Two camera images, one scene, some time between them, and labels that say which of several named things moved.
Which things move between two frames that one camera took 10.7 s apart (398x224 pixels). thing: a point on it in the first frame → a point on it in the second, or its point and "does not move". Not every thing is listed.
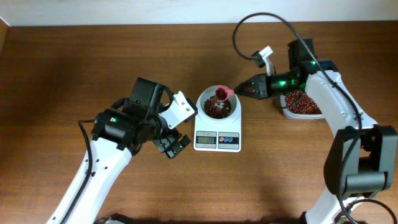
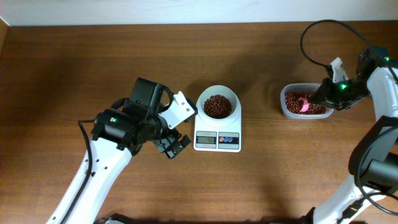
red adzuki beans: [300, 102] does not move
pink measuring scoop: [222, 93] → [305, 105]
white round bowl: [211, 91] does not move
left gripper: [172, 136] does not move
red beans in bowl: [217, 109] does not move
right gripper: [262, 86] → [324, 95]
